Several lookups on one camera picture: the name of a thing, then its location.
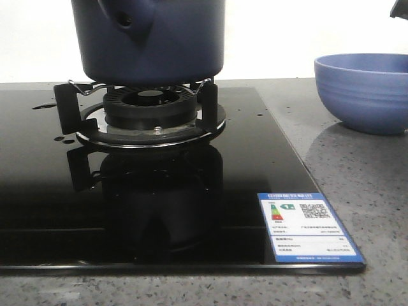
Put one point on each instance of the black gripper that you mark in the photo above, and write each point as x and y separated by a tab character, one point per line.
399	9

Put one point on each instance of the light blue plastic bowl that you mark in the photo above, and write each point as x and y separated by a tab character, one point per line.
367	92

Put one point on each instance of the dark blue cooking pot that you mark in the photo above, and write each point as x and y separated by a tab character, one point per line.
150	42

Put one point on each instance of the right black pot support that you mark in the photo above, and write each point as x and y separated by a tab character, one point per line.
80	109

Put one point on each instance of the blue energy label sticker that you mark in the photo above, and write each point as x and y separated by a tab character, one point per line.
304	228

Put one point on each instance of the right black gas burner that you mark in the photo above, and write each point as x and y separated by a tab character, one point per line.
146	108

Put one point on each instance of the black glass gas stove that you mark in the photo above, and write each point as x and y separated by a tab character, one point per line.
67	208

